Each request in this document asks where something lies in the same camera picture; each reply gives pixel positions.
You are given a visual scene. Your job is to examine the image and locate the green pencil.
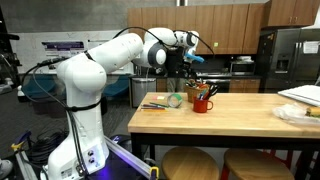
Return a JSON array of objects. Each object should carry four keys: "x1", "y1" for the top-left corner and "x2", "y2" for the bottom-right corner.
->
[{"x1": 149, "y1": 101, "x2": 169, "y2": 109}]

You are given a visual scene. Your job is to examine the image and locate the wooden lower cabinet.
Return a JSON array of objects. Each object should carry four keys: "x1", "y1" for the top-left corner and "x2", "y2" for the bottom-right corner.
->
[
  {"x1": 156, "y1": 78, "x2": 168, "y2": 93},
  {"x1": 229, "y1": 78, "x2": 261, "y2": 94}
]

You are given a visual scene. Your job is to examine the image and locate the black camera tripod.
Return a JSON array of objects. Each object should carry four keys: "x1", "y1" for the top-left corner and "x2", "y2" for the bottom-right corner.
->
[{"x1": 0, "y1": 6, "x2": 21, "y2": 88}]

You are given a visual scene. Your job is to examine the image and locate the stainless steel oven stove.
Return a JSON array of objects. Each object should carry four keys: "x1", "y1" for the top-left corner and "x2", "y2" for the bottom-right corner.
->
[{"x1": 196, "y1": 71, "x2": 231, "y2": 94}]

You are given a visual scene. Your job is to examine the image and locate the purple white poster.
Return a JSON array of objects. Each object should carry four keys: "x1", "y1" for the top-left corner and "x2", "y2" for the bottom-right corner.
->
[{"x1": 41, "y1": 40, "x2": 86, "y2": 58}]

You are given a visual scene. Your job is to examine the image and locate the black microwave oven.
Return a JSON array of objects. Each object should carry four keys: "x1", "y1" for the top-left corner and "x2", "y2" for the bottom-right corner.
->
[{"x1": 229, "y1": 60, "x2": 257, "y2": 76}]

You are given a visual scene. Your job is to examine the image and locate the wrapped sandwich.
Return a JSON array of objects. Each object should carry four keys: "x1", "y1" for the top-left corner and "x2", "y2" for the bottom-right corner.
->
[{"x1": 305, "y1": 106, "x2": 320, "y2": 118}]

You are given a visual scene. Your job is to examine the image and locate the teal chair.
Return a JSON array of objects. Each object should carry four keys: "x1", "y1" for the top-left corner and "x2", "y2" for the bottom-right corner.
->
[
  {"x1": 103, "y1": 74, "x2": 131, "y2": 98},
  {"x1": 21, "y1": 74, "x2": 58, "y2": 101}
]

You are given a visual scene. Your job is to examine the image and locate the green tape roll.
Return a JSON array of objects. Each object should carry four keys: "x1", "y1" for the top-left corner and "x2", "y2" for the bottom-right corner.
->
[{"x1": 166, "y1": 93, "x2": 184, "y2": 109}]

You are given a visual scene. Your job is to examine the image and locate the white plastic bag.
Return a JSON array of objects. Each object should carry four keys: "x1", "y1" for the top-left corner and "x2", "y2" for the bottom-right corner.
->
[{"x1": 272, "y1": 102, "x2": 320, "y2": 126}]

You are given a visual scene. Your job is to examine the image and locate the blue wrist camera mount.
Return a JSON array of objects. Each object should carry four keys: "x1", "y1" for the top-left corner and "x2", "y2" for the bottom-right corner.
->
[{"x1": 184, "y1": 52, "x2": 205, "y2": 64}]

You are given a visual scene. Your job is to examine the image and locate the yellow black clamp handle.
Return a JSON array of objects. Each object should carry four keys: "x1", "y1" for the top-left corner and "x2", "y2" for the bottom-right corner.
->
[
  {"x1": 148, "y1": 165, "x2": 160, "y2": 180},
  {"x1": 10, "y1": 141, "x2": 26, "y2": 153}
]

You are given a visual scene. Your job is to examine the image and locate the black coiled cables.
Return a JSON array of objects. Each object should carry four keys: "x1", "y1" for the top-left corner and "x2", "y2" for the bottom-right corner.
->
[{"x1": 26, "y1": 129, "x2": 69, "y2": 165}]

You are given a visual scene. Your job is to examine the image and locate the stainless steel refrigerator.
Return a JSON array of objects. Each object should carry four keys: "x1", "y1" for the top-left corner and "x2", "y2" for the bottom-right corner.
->
[{"x1": 256, "y1": 28, "x2": 320, "y2": 93}]

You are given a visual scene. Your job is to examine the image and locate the black metal table frame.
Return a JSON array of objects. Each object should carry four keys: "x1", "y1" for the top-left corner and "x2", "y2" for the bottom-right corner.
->
[{"x1": 130, "y1": 132, "x2": 320, "y2": 180}]

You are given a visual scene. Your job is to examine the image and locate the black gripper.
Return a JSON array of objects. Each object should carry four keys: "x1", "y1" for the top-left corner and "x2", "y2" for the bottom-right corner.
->
[{"x1": 180, "y1": 61, "x2": 197, "y2": 82}]

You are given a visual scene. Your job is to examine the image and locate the small wooden upper cabinet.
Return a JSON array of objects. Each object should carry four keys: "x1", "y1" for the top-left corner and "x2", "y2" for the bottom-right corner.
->
[{"x1": 264, "y1": 0, "x2": 320, "y2": 28}]

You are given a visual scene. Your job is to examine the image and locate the aluminium frame rail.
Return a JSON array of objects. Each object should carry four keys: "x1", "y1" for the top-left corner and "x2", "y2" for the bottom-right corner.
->
[
  {"x1": 104, "y1": 135, "x2": 158, "y2": 179},
  {"x1": 14, "y1": 149, "x2": 39, "y2": 180}
]

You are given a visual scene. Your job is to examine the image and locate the person in black shirt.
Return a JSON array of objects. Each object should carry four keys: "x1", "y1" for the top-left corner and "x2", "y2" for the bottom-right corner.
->
[{"x1": 165, "y1": 45, "x2": 186, "y2": 93}]

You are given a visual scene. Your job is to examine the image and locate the red mug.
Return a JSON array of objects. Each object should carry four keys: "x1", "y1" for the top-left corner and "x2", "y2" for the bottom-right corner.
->
[{"x1": 192, "y1": 97, "x2": 214, "y2": 114}]

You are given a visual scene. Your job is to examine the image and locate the white paper stack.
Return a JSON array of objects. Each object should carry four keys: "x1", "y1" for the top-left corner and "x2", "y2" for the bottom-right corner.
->
[{"x1": 277, "y1": 84, "x2": 320, "y2": 107}]

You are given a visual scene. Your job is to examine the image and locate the white paper sheet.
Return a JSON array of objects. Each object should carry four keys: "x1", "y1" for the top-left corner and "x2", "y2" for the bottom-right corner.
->
[{"x1": 302, "y1": 40, "x2": 320, "y2": 54}]

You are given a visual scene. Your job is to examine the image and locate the yellow pencil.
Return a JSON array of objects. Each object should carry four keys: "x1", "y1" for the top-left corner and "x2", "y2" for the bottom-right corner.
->
[{"x1": 140, "y1": 108, "x2": 169, "y2": 112}]

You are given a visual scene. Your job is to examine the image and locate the large wooden upper cabinet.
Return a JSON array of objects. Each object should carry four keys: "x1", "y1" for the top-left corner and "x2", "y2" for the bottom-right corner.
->
[{"x1": 127, "y1": 3, "x2": 268, "y2": 55}]

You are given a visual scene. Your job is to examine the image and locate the black handled scissors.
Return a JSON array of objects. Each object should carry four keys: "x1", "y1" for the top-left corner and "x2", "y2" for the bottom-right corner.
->
[{"x1": 207, "y1": 84, "x2": 220, "y2": 100}]

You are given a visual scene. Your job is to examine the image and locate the woven wicker basket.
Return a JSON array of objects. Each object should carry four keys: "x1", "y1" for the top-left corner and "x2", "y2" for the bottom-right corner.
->
[{"x1": 184, "y1": 85, "x2": 205, "y2": 104}]

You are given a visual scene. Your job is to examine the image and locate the round wooden stool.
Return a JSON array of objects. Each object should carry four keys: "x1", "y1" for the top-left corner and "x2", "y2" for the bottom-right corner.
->
[
  {"x1": 161, "y1": 146, "x2": 220, "y2": 180},
  {"x1": 220, "y1": 148, "x2": 296, "y2": 180}
]

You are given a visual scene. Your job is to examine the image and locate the white stacked dishes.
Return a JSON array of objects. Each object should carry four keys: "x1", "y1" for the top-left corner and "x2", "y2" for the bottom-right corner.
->
[{"x1": 235, "y1": 55, "x2": 254, "y2": 63}]

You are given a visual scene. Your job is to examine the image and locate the grey trash bin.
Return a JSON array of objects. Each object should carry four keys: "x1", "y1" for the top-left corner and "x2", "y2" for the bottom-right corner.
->
[{"x1": 131, "y1": 77, "x2": 157, "y2": 108}]

